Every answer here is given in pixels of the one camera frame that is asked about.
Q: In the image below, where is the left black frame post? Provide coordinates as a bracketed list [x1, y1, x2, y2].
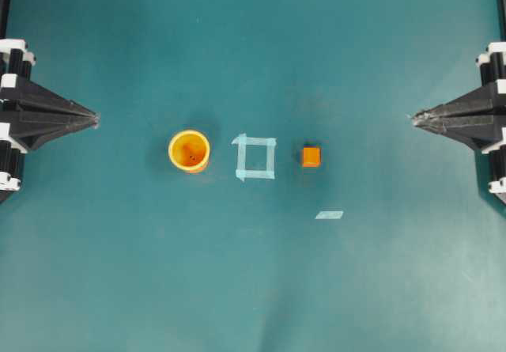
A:
[0, 0, 16, 40]

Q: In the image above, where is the orange cube block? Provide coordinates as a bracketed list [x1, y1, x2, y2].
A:
[301, 142, 322, 168]

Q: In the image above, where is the black frame post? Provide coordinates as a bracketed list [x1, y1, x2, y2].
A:
[492, 0, 506, 40]
[0, 0, 16, 40]

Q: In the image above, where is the light blue tape strip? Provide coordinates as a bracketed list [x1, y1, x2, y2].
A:
[315, 210, 344, 220]

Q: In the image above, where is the right black frame post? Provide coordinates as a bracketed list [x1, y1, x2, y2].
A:
[492, 0, 506, 40]

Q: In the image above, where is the light blue tape square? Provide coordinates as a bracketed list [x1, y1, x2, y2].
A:
[232, 133, 277, 182]

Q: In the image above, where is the yellow orange plastic cup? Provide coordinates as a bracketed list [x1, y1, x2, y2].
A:
[168, 130, 211, 174]

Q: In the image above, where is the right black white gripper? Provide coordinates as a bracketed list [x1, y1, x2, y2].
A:
[407, 41, 506, 206]

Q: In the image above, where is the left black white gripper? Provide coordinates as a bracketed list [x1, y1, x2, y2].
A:
[1, 39, 99, 203]

